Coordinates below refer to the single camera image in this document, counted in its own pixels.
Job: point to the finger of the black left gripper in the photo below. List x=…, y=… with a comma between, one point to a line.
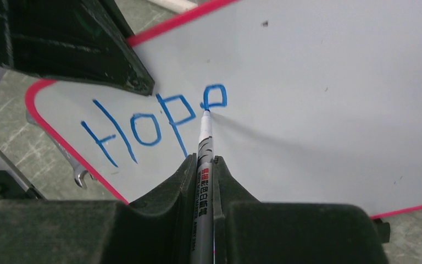
x=78, y=41

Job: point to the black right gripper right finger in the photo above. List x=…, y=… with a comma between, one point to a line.
x=247, y=230

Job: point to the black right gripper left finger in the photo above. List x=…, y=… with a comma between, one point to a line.
x=156, y=228

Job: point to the white whiteboard marker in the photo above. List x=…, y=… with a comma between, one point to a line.
x=202, y=229

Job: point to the pink-framed whiteboard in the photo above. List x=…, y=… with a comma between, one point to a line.
x=312, y=101

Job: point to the black whiteboard foot clip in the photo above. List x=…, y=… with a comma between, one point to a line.
x=383, y=230

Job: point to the silver open-end wrench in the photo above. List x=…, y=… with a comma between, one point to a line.
x=79, y=171

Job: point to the white PVC pipe frame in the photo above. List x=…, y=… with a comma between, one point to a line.
x=176, y=6

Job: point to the aluminium extrusion rail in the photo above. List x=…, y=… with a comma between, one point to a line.
x=0, y=156

